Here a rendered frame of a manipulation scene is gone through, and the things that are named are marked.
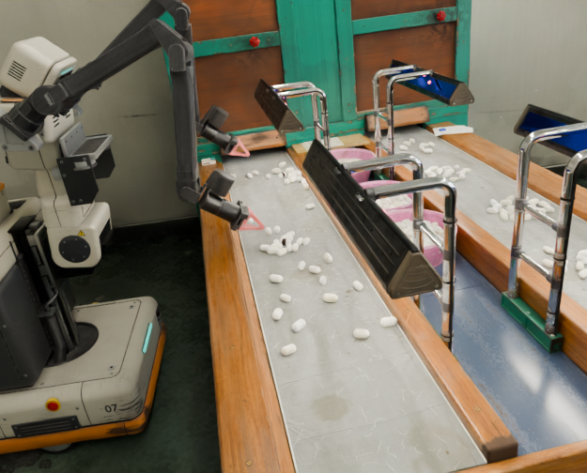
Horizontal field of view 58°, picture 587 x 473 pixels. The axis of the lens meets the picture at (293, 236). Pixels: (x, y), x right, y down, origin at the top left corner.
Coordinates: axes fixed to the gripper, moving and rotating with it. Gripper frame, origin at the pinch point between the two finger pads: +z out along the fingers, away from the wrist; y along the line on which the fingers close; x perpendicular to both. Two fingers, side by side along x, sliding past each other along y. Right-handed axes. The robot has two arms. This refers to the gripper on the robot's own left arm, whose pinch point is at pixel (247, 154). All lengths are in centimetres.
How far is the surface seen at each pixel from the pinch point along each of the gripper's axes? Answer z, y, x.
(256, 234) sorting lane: 5, -49, 12
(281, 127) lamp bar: -7, -45, -21
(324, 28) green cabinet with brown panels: 7, 34, -58
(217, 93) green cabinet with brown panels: -17.3, 33.8, -10.1
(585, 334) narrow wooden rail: 47, -128, -27
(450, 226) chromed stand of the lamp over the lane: 10, -121, -30
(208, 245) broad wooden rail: -9, -56, 20
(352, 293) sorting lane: 19, -93, -1
